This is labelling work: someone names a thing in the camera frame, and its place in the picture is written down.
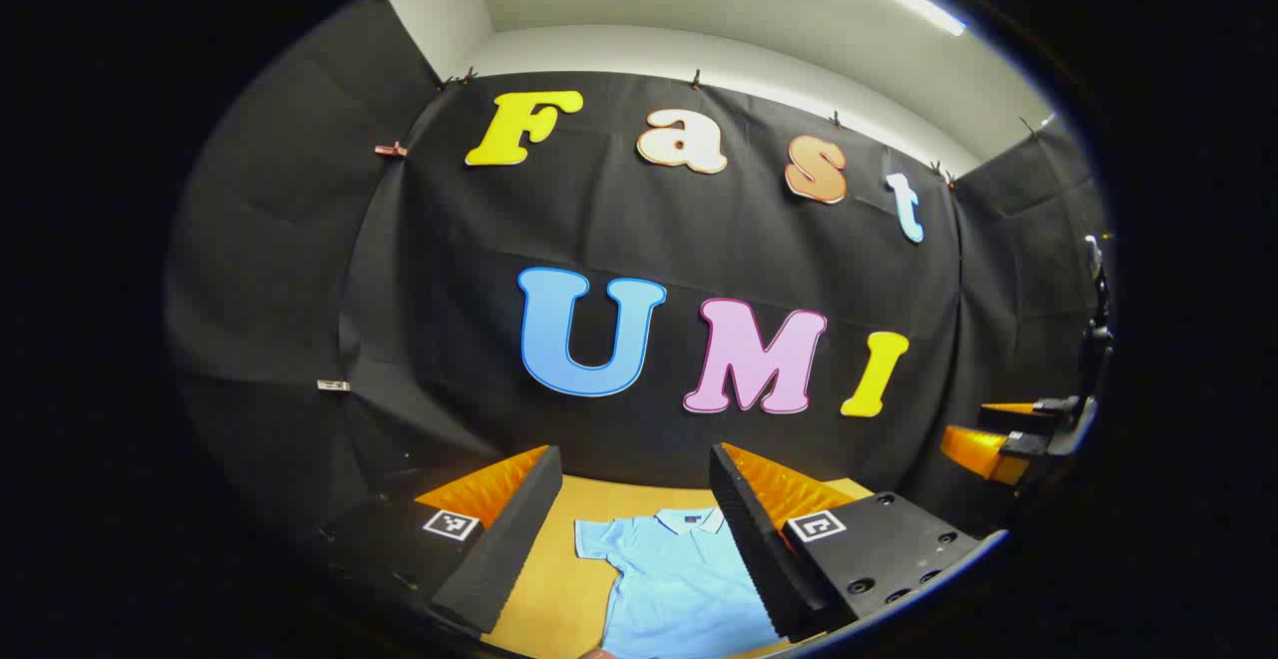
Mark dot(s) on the silver cloth clip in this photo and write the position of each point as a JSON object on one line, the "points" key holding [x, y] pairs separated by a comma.
{"points": [[333, 385]]}

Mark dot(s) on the black backdrop cloth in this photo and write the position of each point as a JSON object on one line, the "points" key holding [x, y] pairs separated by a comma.
{"points": [[449, 240]]}

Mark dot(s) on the light blue T-shirt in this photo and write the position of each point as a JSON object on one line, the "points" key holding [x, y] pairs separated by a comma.
{"points": [[669, 589]]}

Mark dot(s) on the red cloth clip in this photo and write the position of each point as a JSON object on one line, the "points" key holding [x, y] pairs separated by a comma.
{"points": [[391, 150]]}

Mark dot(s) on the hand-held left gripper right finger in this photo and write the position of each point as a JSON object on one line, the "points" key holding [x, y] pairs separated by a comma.
{"points": [[754, 549]]}

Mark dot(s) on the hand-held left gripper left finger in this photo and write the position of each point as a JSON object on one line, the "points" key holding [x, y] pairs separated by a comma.
{"points": [[509, 549]]}

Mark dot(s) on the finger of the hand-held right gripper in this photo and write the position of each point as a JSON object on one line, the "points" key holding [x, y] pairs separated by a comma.
{"points": [[973, 449], [1013, 409]]}

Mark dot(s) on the row of small dark clips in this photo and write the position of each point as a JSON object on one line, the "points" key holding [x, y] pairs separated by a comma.
{"points": [[696, 78]]}

